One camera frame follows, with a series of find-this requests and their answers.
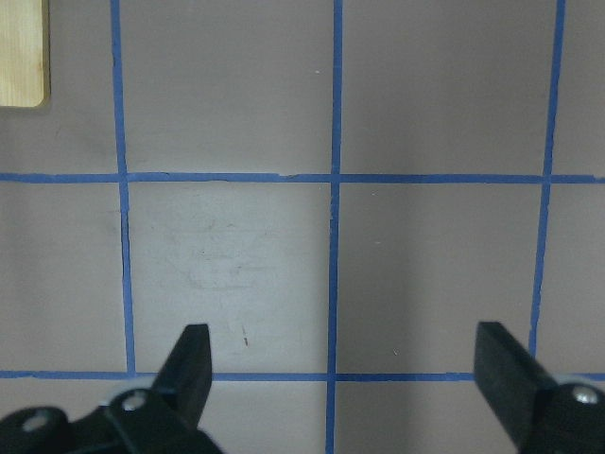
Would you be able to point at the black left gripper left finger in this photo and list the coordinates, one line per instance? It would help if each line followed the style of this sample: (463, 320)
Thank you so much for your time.
(160, 418)

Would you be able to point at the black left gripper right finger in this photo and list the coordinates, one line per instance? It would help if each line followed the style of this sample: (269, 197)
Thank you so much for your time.
(540, 412)

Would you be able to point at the wooden cup tree stand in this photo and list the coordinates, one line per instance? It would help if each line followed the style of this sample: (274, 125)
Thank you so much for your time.
(25, 69)

